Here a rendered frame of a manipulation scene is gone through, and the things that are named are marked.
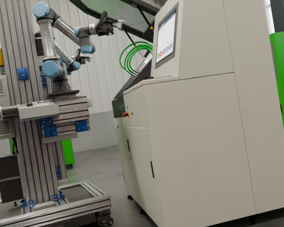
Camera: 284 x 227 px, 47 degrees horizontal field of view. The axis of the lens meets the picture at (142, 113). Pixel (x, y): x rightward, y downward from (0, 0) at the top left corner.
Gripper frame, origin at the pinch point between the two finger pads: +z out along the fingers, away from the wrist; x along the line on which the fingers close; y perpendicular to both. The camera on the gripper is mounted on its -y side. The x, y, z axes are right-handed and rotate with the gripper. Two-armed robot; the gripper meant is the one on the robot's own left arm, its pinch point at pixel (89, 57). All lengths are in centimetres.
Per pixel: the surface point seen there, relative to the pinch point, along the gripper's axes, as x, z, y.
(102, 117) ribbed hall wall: -448, 386, 124
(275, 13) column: 46, 391, -80
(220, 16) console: 175, -36, -8
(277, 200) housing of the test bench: 202, -20, 106
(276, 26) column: 46, 392, -58
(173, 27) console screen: 149, -49, -5
